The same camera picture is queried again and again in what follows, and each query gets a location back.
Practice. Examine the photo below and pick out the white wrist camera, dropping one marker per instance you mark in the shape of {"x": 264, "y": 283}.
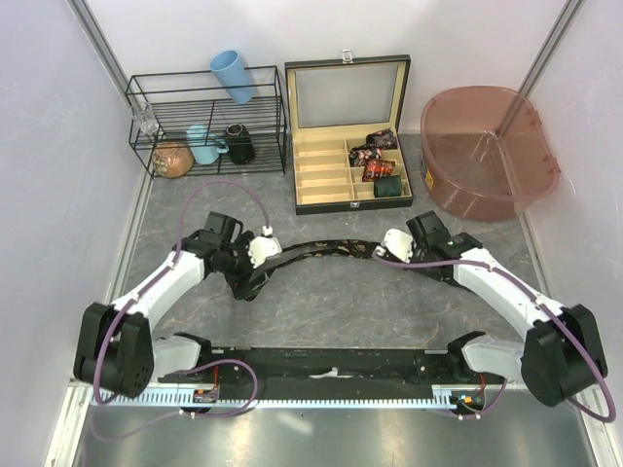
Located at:
{"x": 263, "y": 247}
{"x": 398, "y": 244}

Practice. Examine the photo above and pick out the blue plastic cup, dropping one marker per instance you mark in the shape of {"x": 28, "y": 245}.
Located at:
{"x": 229, "y": 70}

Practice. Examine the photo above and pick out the black ceramic jar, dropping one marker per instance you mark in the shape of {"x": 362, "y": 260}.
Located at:
{"x": 238, "y": 139}

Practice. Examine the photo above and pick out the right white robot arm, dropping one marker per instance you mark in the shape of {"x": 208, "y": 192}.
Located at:
{"x": 560, "y": 352}

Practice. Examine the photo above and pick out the light blue cable duct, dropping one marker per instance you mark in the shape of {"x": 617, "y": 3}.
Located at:
{"x": 184, "y": 396}

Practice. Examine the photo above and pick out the black pink floral rolled tie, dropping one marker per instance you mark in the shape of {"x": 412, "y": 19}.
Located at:
{"x": 361, "y": 155}

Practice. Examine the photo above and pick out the dark floral necktie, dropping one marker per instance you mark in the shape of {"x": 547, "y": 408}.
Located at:
{"x": 351, "y": 248}

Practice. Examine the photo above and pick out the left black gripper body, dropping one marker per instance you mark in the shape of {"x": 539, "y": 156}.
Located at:
{"x": 237, "y": 266}

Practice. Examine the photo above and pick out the pink transparent plastic tub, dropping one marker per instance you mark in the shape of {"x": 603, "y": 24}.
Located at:
{"x": 485, "y": 156}

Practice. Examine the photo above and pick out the black wire rack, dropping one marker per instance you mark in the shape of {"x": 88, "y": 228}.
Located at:
{"x": 182, "y": 99}

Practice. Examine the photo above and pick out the clear glass cup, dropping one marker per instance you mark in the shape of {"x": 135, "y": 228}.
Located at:
{"x": 143, "y": 114}

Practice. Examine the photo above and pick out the red patterned rolled tie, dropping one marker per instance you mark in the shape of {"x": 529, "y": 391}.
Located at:
{"x": 377, "y": 169}

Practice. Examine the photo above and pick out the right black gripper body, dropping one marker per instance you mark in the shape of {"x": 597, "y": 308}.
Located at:
{"x": 425, "y": 270}

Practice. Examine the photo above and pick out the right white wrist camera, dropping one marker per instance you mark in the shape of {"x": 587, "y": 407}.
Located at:
{"x": 398, "y": 244}

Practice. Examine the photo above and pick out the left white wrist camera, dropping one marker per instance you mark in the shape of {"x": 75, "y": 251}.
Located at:
{"x": 263, "y": 247}

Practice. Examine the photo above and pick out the light blue mug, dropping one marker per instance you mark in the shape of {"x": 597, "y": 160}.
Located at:
{"x": 207, "y": 148}

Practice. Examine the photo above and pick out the black wooden tie box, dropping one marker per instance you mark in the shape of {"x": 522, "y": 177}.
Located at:
{"x": 333, "y": 105}

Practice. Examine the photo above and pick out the dark pink patterned rolled tie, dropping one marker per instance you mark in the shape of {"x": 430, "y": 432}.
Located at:
{"x": 384, "y": 139}

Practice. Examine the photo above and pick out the dark green rolled tie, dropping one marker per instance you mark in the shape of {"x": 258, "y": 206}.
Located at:
{"x": 388, "y": 187}

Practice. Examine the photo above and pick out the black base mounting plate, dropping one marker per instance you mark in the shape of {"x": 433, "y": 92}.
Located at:
{"x": 290, "y": 371}

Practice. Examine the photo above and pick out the brown round vase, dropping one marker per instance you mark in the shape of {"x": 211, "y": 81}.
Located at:
{"x": 172, "y": 159}

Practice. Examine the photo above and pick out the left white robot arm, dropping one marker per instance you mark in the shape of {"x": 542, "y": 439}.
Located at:
{"x": 116, "y": 351}

